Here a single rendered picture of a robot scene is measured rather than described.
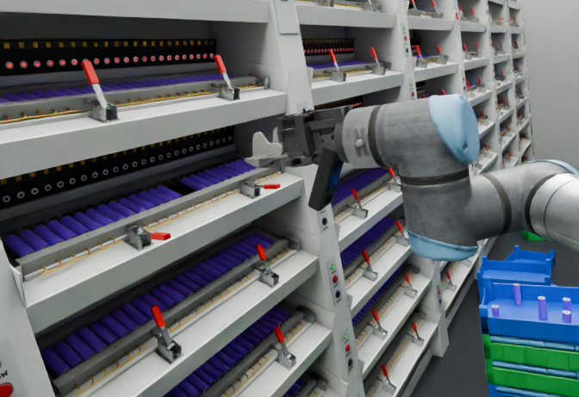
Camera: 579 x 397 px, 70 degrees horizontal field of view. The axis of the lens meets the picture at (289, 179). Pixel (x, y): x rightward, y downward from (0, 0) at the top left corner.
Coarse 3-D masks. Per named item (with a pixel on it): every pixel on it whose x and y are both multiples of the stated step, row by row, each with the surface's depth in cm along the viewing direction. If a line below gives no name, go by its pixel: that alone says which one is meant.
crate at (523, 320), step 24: (504, 288) 128; (528, 288) 125; (552, 288) 122; (576, 288) 118; (480, 312) 114; (504, 312) 122; (528, 312) 120; (552, 312) 118; (576, 312) 116; (528, 336) 109; (552, 336) 106; (576, 336) 103
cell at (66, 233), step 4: (52, 220) 65; (56, 220) 66; (48, 224) 65; (52, 224) 65; (56, 224) 64; (60, 224) 65; (48, 228) 65; (52, 228) 64; (56, 228) 64; (60, 228) 64; (64, 228) 64; (68, 228) 64; (56, 232) 63; (60, 232) 63; (64, 232) 63; (68, 232) 63; (72, 232) 63; (60, 236) 63; (64, 236) 62; (68, 236) 62; (72, 236) 62
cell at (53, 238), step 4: (36, 228) 63; (40, 228) 63; (44, 228) 63; (36, 232) 63; (40, 232) 62; (44, 232) 62; (48, 232) 62; (52, 232) 63; (40, 236) 62; (44, 236) 62; (48, 236) 61; (52, 236) 61; (56, 236) 61; (44, 240) 62; (48, 240) 61; (52, 240) 61; (56, 240) 60; (60, 240) 61; (64, 240) 61; (48, 244) 61; (52, 244) 60
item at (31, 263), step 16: (240, 176) 88; (256, 176) 90; (208, 192) 79; (224, 192) 82; (160, 208) 71; (176, 208) 74; (112, 224) 65; (128, 224) 66; (144, 224) 69; (160, 224) 70; (80, 240) 60; (96, 240) 62; (32, 256) 56; (48, 256) 57; (64, 256) 59; (48, 272) 55
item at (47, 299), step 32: (192, 160) 92; (64, 192) 70; (288, 192) 93; (192, 224) 72; (224, 224) 77; (96, 256) 61; (128, 256) 62; (160, 256) 66; (32, 288) 53; (64, 288) 54; (96, 288) 58; (32, 320) 52
